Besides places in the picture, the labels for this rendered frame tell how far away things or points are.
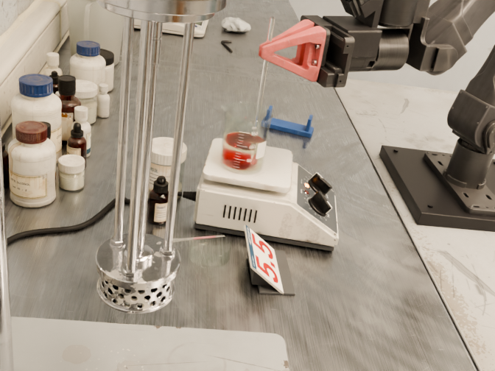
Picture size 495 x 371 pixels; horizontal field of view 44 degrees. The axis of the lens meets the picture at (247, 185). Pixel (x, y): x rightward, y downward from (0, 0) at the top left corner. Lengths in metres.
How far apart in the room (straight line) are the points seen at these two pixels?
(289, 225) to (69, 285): 0.29
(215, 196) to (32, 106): 0.30
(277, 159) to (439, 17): 0.29
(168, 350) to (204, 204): 0.24
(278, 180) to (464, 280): 0.29
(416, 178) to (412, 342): 0.39
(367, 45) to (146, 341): 0.45
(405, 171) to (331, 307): 0.39
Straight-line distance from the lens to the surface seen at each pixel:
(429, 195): 1.04
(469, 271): 0.92
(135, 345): 0.67
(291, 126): 1.20
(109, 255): 0.51
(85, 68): 1.17
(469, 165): 1.07
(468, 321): 0.83
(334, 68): 0.79
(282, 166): 0.87
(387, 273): 0.86
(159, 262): 0.51
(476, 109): 1.02
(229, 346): 0.68
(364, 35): 0.81
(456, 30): 0.90
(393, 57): 0.85
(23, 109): 0.95
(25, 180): 0.87
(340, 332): 0.74
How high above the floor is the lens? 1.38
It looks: 29 degrees down
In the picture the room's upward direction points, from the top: 9 degrees clockwise
